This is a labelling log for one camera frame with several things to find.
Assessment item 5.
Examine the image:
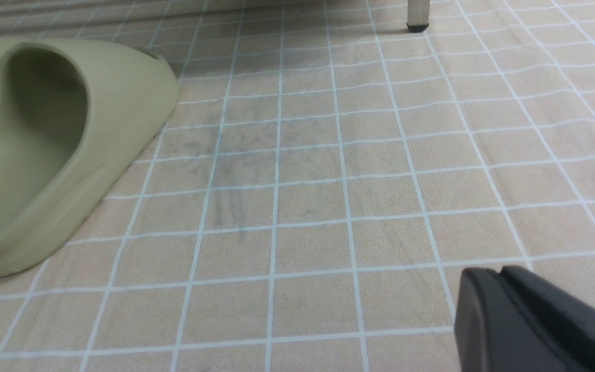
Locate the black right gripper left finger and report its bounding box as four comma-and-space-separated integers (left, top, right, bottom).
454, 268, 589, 371

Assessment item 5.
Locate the green foam slide right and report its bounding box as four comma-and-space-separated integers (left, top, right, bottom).
0, 39, 179, 277

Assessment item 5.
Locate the silver metal shoe rack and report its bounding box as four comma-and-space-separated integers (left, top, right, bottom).
406, 0, 430, 33

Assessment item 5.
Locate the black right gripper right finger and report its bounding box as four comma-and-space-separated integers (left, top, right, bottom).
499, 266, 595, 371

